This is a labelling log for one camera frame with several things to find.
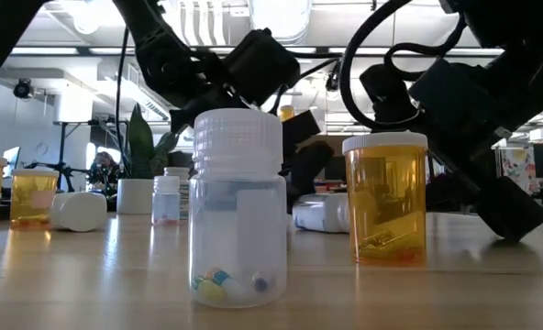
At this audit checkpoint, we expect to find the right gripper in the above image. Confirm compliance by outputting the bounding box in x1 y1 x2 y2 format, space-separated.
408 57 543 242

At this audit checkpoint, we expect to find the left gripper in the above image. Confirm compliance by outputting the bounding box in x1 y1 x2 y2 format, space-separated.
169 89 335 203

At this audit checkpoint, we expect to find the white bottle grey-print label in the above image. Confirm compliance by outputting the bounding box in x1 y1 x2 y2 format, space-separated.
292 192 350 234

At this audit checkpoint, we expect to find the large amber pill bottle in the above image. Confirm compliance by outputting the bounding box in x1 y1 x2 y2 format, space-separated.
342 131 429 268

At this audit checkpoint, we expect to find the large clear ribbed-cap bottle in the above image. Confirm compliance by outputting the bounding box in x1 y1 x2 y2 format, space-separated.
188 108 288 309

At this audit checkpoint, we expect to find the small clear pill bottle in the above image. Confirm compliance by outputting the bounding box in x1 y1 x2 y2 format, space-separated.
151 175 182 226

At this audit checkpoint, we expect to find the plain white bottle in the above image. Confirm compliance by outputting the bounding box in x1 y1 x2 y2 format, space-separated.
50 191 109 233

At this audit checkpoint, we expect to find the squat amber pill bottle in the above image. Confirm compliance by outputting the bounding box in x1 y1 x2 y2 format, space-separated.
9 168 60 230

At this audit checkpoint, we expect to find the floral poster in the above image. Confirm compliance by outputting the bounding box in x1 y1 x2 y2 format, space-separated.
498 147 541 196

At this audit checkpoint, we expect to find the green leafy plant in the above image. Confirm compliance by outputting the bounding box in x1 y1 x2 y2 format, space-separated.
127 104 181 180

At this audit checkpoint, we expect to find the white plant pot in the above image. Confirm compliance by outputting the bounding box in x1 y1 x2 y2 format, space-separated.
116 178 154 215

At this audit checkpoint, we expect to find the person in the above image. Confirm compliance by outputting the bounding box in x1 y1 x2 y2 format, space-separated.
90 150 121 198

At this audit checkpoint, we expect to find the desktop computer monitor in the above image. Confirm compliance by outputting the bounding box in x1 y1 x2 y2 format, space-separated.
3 146 21 178

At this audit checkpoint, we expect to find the black ceiling camera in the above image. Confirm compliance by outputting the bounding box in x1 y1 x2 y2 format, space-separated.
13 78 35 100
325 61 344 92

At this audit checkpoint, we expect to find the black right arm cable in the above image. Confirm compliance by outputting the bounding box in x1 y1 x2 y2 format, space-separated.
338 0 469 132

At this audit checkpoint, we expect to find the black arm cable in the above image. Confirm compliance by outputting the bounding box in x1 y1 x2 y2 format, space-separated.
338 0 469 132
114 26 130 173

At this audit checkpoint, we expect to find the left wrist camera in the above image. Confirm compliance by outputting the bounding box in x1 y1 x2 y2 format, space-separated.
225 27 302 107

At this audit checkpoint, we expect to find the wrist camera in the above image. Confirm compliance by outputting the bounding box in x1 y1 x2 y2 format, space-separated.
225 27 302 107
360 62 416 130

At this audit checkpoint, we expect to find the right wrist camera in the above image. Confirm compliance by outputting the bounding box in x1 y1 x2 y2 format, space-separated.
360 62 416 130

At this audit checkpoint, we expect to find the silver air duct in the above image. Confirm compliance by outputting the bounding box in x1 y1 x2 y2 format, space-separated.
248 0 313 45

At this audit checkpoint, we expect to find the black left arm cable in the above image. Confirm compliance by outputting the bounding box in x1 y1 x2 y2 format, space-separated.
114 26 130 173

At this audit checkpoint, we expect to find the black metal stand frame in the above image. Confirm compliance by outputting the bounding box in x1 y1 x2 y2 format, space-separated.
53 119 133 193

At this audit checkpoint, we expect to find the black overhead frame bar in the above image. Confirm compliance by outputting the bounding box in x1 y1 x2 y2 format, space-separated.
9 44 506 59

